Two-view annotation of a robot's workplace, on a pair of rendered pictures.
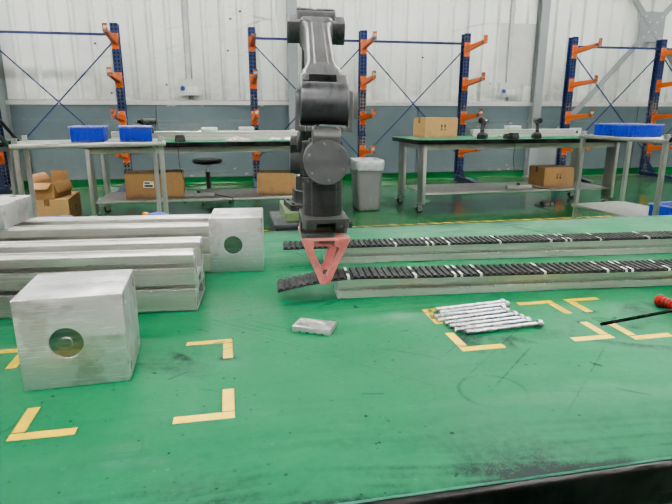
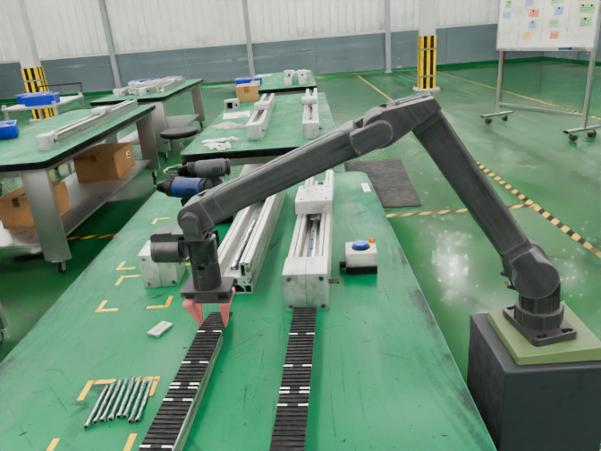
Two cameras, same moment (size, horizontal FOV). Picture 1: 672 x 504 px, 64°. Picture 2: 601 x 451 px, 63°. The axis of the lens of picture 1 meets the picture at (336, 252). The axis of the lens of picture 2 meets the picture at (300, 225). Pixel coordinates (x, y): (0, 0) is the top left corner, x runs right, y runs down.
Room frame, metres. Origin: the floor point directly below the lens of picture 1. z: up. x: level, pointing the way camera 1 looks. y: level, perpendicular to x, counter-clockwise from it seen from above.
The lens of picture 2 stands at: (1.17, -0.82, 1.37)
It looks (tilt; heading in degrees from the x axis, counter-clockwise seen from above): 21 degrees down; 103
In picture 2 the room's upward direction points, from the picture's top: 5 degrees counter-clockwise
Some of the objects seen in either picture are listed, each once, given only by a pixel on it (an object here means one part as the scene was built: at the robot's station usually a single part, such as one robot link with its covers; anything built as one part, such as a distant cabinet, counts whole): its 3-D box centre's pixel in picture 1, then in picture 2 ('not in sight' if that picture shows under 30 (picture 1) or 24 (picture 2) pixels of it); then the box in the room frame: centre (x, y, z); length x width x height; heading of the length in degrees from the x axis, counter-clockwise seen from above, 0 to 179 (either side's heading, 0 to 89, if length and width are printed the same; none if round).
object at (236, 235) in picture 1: (238, 237); (312, 283); (0.96, 0.18, 0.83); 0.12 x 0.09 x 0.10; 7
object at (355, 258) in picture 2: not in sight; (358, 257); (1.05, 0.35, 0.81); 0.10 x 0.08 x 0.06; 7
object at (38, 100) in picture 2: not in sight; (55, 132); (-2.77, 4.18, 0.50); 1.03 x 0.55 x 1.01; 106
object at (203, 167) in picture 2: not in sight; (203, 191); (0.50, 0.68, 0.89); 0.20 x 0.08 x 0.22; 18
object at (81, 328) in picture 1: (84, 321); (167, 262); (0.55, 0.27, 0.83); 0.11 x 0.10 x 0.10; 13
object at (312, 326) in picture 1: (314, 326); (160, 329); (0.64, 0.03, 0.78); 0.05 x 0.03 x 0.01; 73
